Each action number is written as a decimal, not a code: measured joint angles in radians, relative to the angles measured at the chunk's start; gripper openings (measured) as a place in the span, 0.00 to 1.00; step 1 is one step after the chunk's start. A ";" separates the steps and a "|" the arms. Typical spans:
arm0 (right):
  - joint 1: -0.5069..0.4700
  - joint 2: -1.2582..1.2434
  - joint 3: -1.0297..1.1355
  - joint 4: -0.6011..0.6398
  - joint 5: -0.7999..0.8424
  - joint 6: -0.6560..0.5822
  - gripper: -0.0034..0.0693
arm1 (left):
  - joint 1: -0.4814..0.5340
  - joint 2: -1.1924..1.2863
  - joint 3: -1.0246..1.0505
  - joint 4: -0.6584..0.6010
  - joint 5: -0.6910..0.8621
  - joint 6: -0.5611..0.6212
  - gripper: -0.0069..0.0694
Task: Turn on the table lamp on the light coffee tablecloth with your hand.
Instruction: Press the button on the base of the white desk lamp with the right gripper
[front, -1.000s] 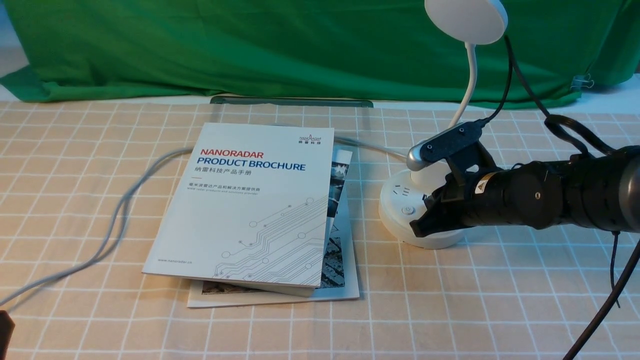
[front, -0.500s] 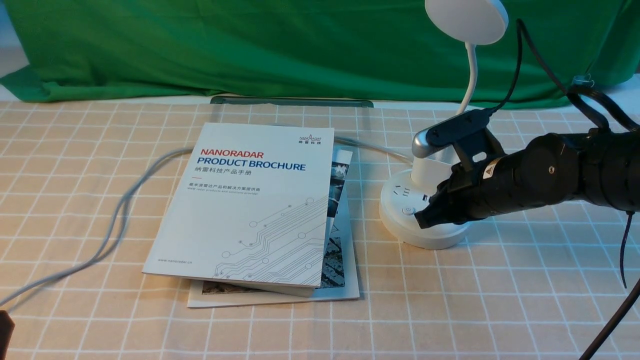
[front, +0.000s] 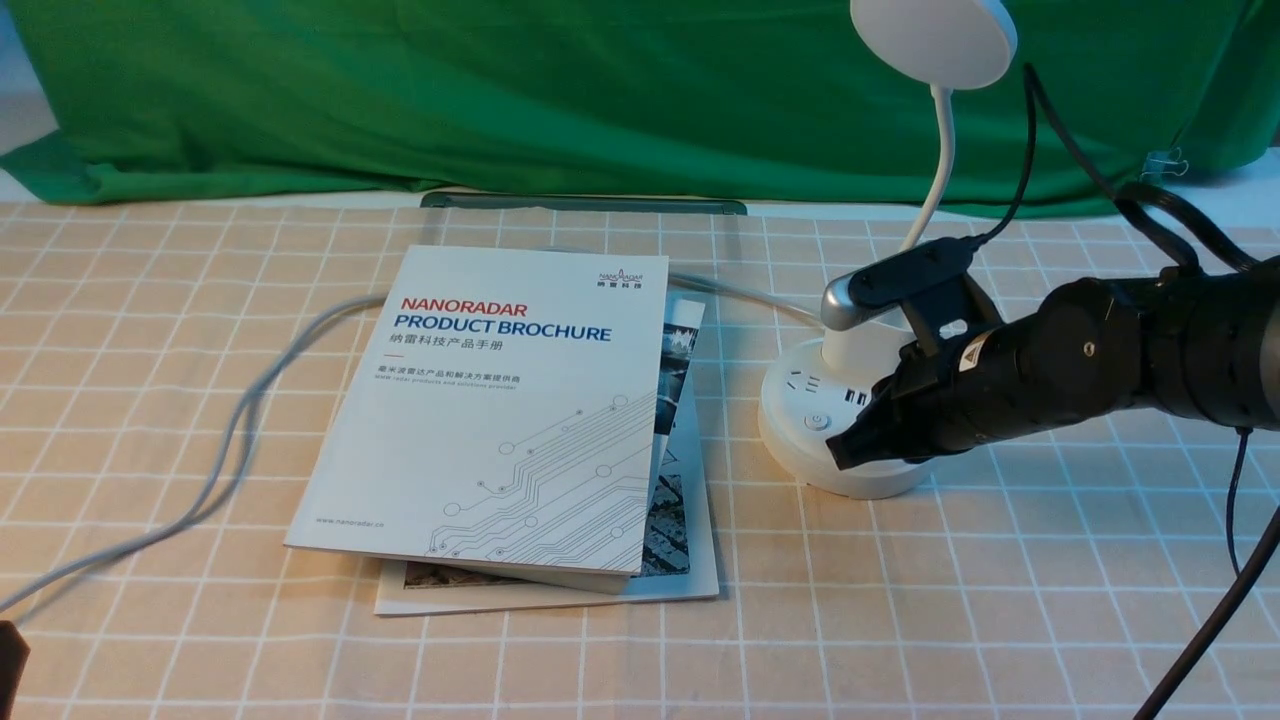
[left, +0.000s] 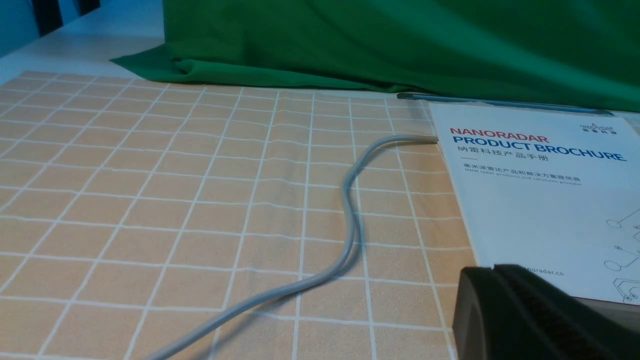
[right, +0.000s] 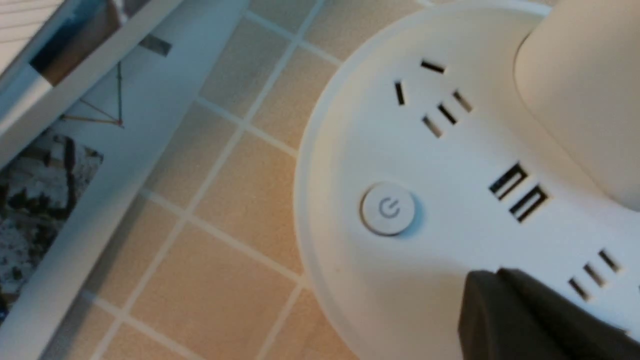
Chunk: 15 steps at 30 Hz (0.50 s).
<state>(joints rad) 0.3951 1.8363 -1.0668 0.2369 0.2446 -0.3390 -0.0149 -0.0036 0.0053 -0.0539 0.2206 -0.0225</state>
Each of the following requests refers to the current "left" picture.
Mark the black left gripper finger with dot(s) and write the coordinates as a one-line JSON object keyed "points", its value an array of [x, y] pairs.
{"points": [[509, 313]]}

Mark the orange checked tablecloth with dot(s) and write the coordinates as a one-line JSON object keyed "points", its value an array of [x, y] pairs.
{"points": [[134, 211]]}

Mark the dark green flat bar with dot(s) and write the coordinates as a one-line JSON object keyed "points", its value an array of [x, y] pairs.
{"points": [[504, 103]]}

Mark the green backdrop cloth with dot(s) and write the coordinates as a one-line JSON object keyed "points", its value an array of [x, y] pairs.
{"points": [[581, 53]]}

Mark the white Nanoradar product brochure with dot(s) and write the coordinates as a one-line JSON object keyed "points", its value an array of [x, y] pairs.
{"points": [[555, 192]]}

